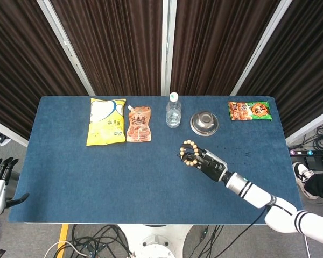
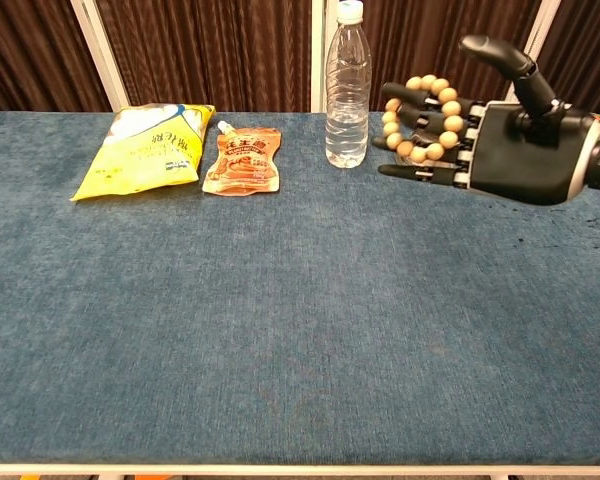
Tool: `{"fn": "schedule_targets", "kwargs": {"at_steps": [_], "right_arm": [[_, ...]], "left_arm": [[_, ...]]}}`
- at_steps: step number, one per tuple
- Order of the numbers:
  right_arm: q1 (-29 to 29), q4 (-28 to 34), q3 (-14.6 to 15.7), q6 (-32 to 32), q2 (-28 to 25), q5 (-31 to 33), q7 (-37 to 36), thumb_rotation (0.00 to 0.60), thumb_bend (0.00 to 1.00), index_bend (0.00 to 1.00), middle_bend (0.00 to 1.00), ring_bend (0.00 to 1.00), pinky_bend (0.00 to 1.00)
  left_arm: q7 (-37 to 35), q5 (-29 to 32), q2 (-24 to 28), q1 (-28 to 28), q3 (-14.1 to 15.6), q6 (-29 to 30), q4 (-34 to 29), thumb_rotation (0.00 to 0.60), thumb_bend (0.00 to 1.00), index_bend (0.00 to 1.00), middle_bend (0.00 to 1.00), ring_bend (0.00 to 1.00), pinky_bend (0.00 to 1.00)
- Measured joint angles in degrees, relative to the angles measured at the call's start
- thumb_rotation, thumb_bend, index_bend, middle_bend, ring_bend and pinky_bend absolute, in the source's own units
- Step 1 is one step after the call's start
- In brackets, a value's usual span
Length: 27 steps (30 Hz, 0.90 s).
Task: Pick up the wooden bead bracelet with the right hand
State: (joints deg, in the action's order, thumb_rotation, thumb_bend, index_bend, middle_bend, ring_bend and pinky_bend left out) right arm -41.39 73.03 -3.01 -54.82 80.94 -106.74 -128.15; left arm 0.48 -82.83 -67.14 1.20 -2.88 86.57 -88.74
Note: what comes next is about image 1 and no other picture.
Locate white black sneaker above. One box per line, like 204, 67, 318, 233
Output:
292, 162, 320, 200

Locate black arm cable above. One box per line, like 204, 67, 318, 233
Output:
222, 198, 296, 258

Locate yellow white snack bag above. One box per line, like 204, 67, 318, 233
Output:
86, 97, 127, 147

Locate black trouser leg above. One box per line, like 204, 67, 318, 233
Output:
303, 173, 323, 199

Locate green orange snack packet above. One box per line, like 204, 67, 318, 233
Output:
228, 101, 273, 122

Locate white frame post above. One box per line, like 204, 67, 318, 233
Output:
161, 0, 177, 96
230, 0, 290, 96
37, 0, 95, 96

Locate clear plastic water bottle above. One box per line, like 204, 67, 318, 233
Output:
166, 92, 182, 128

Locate black cables with green light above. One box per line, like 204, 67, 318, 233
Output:
196, 224, 224, 258

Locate white pedestal base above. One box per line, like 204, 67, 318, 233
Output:
118, 224, 197, 258

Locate blue table cloth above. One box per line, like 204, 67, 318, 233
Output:
7, 95, 305, 225

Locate black foot pedals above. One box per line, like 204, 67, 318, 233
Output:
292, 155, 323, 170

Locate yellow floor tape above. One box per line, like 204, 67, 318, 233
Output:
56, 224, 70, 250

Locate dark brown curtain panel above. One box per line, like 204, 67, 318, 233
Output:
0, 0, 91, 140
50, 0, 164, 96
236, 0, 323, 138
171, 0, 282, 96

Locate black floor cable bundle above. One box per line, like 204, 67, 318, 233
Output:
44, 224, 135, 258

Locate stainless steel bowl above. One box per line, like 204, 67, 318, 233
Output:
189, 111, 219, 136

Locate white frame rail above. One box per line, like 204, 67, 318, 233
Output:
285, 106, 323, 146
0, 117, 30, 148

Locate wooden bead bracelet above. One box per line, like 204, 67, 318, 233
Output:
179, 139, 199, 167

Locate white floor cable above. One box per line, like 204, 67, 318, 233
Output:
44, 241, 94, 258

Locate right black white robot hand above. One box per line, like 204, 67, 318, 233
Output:
177, 146, 229, 182

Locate orange spout pouch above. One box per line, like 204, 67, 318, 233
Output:
126, 105, 152, 142

